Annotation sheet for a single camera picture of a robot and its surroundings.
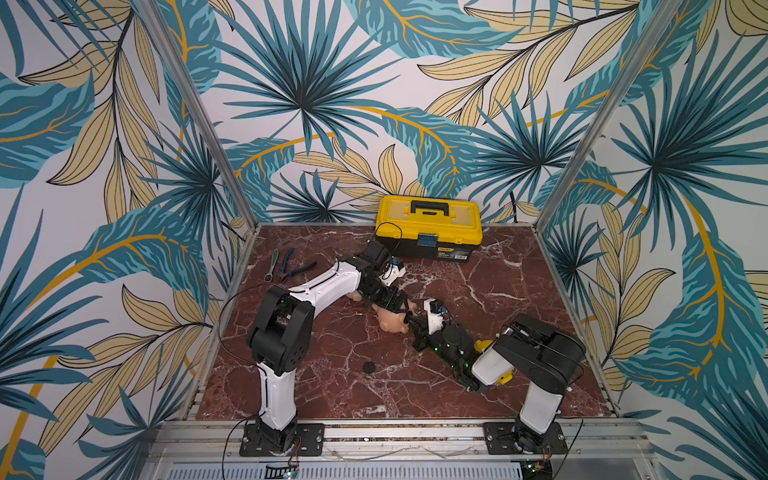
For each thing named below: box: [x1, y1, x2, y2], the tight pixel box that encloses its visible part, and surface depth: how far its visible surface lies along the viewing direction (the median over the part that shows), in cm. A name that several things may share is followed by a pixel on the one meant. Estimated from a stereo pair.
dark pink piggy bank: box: [372, 304, 409, 333], surface depth 87 cm
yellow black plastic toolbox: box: [375, 196, 483, 263], surface depth 102 cm
